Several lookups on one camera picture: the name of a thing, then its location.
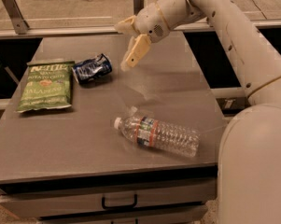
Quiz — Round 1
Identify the lower grey drawer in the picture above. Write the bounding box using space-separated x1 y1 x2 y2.
37 205 207 224

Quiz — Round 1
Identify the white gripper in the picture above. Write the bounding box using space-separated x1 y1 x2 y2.
114 2 170 71

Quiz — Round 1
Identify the left metal railing bracket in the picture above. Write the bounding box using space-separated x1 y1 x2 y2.
1 0 30 35

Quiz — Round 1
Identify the green jalapeno chips bag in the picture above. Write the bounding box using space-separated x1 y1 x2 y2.
17 61 74 113

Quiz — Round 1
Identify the clear plastic water bottle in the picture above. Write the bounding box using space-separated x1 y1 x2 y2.
114 115 200 157

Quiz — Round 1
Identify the upper grey drawer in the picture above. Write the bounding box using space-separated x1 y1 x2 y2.
0 177 217 217

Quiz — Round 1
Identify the grey drawer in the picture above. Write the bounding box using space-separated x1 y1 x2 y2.
0 177 217 217
37 205 207 224

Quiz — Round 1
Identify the horizontal metal rail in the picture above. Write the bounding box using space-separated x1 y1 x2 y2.
0 20 281 40

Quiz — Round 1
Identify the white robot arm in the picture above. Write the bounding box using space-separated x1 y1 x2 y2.
115 0 281 224

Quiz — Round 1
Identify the black drawer handle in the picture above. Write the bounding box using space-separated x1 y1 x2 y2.
101 194 138 210

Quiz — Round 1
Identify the blue pepsi can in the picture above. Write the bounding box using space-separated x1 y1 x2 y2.
72 53 112 85

